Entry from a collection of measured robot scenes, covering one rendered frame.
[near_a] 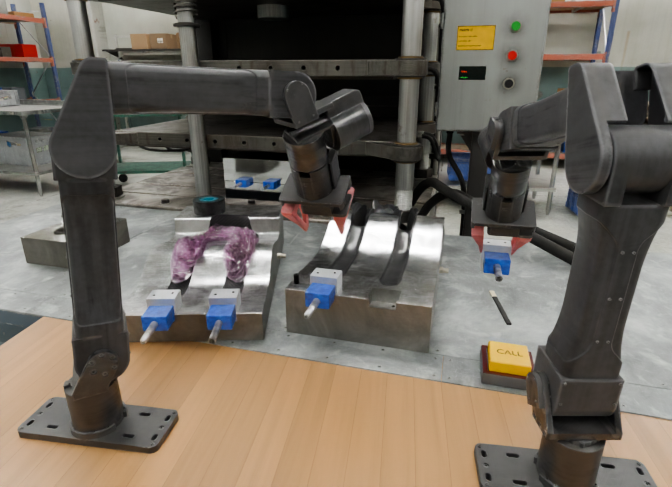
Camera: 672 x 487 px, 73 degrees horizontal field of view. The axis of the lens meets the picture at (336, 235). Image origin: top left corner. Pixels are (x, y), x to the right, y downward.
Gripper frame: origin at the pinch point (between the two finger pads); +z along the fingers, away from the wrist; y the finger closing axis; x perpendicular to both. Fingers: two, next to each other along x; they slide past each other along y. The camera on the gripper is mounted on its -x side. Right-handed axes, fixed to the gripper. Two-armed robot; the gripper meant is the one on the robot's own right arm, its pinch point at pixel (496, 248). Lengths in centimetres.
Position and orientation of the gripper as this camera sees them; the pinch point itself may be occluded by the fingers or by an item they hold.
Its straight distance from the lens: 88.5
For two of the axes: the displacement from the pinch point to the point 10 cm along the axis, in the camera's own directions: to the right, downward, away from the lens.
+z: 1.3, 7.0, 7.1
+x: -2.3, 7.1, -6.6
